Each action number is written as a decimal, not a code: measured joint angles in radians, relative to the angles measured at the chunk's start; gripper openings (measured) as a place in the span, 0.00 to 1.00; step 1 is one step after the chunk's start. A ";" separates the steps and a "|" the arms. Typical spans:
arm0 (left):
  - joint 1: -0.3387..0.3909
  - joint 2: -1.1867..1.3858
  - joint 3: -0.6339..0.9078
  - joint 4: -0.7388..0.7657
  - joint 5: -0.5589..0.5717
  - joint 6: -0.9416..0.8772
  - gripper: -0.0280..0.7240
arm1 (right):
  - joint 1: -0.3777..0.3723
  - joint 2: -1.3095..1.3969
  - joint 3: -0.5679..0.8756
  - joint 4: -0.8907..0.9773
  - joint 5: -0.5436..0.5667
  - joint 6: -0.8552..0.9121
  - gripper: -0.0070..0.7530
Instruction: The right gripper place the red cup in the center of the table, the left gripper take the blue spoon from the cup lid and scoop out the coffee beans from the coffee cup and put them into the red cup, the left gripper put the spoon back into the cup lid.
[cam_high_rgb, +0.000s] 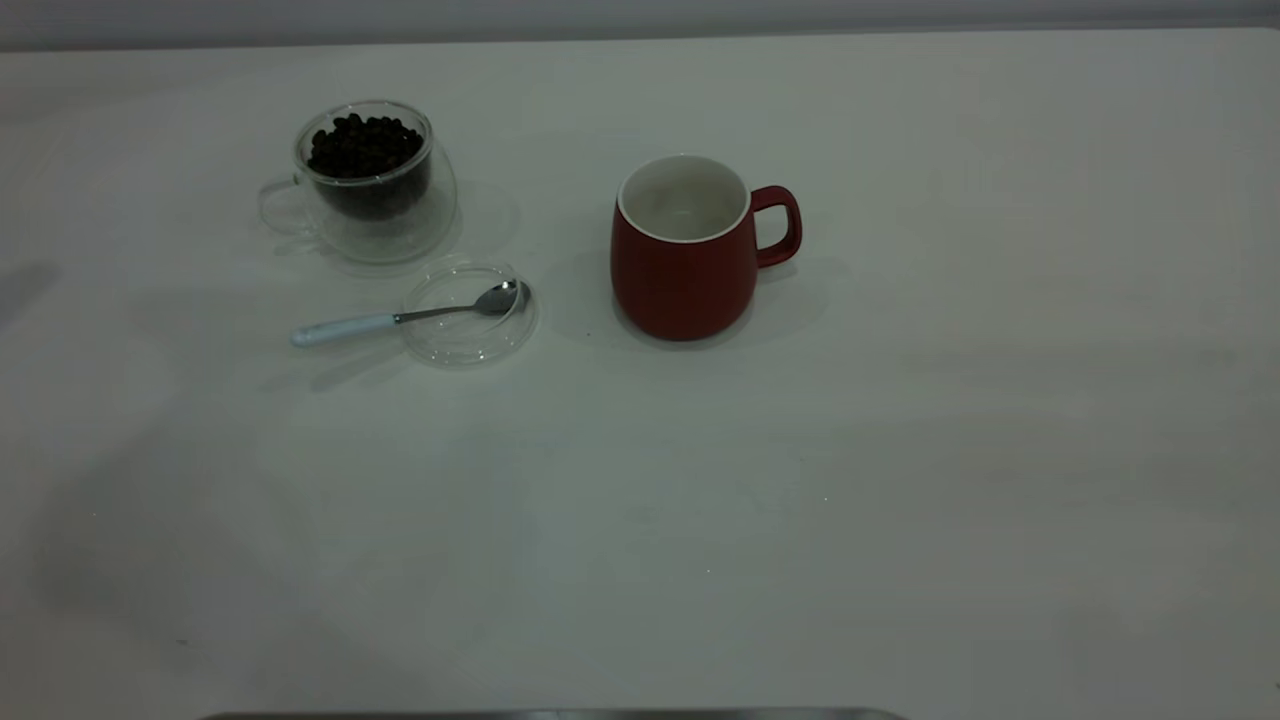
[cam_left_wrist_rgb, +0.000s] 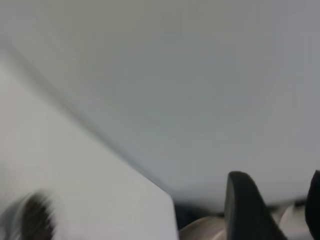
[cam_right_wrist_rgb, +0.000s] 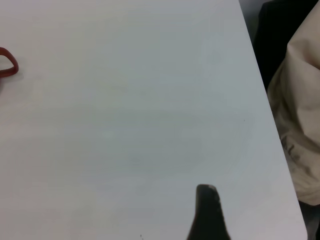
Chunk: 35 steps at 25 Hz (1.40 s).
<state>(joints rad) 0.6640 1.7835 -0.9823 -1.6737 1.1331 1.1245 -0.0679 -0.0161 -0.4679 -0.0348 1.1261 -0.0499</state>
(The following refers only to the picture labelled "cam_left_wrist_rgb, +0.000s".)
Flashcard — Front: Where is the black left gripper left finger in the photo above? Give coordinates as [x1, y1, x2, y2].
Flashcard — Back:
[223, 171, 288, 240]

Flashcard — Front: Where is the beige rounded object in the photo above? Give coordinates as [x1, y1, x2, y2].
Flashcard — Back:
[178, 204, 309, 240]

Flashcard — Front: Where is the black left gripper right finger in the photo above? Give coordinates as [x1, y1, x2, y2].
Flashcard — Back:
[304, 169, 320, 238]

